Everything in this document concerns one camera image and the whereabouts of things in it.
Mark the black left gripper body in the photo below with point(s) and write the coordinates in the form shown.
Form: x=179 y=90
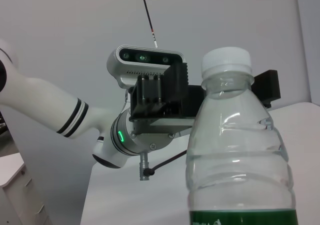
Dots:
x=175 y=95

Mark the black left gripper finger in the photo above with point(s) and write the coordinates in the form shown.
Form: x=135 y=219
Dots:
x=267 y=87

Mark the clear water bottle green label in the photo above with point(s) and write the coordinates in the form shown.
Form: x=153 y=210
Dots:
x=237 y=160

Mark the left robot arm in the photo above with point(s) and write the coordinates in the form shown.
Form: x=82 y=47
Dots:
x=50 y=97

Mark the white drawer cabinet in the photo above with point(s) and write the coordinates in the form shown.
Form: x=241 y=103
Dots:
x=20 y=197

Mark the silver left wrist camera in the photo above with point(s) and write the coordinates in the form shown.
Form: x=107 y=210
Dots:
x=140 y=57

